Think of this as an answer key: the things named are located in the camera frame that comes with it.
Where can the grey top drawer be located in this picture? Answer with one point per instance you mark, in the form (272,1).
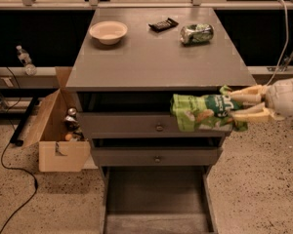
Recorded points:
(139,125)

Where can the grey drawer cabinet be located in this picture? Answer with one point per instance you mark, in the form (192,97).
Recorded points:
(142,71)

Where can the grey drawer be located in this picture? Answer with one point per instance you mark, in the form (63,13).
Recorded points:
(157,200)
(139,125)
(125,157)

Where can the dark items in box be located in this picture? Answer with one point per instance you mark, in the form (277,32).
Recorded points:
(74,132)

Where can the grey middle drawer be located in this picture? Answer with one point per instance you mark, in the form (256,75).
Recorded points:
(125,157)

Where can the green rice chip bag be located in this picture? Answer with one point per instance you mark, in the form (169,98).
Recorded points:
(206,112)

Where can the white bowl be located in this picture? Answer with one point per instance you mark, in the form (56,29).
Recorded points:
(108,32)

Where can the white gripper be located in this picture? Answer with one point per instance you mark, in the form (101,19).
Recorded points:
(284,97)

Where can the grey bottom drawer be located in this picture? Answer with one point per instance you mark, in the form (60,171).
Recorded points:
(157,200)

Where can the clear plastic water bottle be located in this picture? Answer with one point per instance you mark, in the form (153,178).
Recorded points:
(24,57)

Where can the black floor bar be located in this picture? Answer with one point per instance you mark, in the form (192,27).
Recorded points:
(15,139)

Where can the crushed green soda can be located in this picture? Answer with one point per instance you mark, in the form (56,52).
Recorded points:
(196,33)

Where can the cardboard box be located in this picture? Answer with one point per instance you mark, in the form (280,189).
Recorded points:
(57,151)

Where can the black chocolate bar wrapper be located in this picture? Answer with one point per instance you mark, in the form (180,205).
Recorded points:
(163,25)

